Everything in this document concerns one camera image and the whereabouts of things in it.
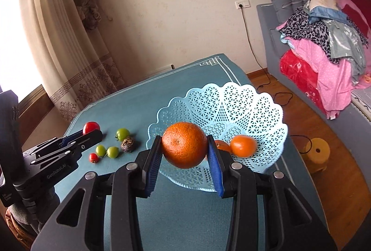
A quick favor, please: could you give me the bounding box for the patterned beige curtain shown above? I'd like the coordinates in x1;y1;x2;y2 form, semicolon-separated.
19;0;125;121

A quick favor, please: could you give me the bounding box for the pile of clothes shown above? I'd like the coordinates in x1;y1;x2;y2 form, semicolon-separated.
276;0;370;120

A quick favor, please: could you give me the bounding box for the dark wrinkled passion fruit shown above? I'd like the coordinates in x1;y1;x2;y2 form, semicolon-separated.
121;136;136;153

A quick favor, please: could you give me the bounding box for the mandarin orange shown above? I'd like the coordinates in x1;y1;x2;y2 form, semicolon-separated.
162;122;208;169
230;135;257;157
215;140;233;154

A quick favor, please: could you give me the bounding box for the yellow round stool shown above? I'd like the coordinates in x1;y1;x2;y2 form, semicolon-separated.
301;137;331;174

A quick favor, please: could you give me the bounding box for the grey sofa bed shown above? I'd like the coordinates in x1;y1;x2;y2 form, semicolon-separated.
256;0;370;184

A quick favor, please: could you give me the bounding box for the light blue lattice basket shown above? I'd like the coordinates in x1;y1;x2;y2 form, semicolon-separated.
145;81;289;193

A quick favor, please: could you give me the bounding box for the white wall socket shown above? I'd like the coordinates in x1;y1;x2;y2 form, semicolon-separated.
235;0;251;9

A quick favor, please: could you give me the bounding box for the brown window frame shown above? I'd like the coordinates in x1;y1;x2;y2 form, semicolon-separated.
18;85;55;145

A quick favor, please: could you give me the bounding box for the large red tomato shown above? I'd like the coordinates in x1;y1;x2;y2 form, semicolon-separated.
82;121;101;135

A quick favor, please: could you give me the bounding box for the small red tomato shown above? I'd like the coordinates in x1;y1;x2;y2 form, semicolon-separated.
89;153;99;164

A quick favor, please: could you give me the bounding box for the green tomato with stem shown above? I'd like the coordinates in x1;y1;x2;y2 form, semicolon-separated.
115;128;130;142

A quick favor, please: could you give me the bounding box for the small green tomato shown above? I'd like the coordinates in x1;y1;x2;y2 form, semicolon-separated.
96;145;106;157

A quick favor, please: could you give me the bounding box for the green tomato smooth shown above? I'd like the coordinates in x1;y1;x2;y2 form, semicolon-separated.
106;146;119;159

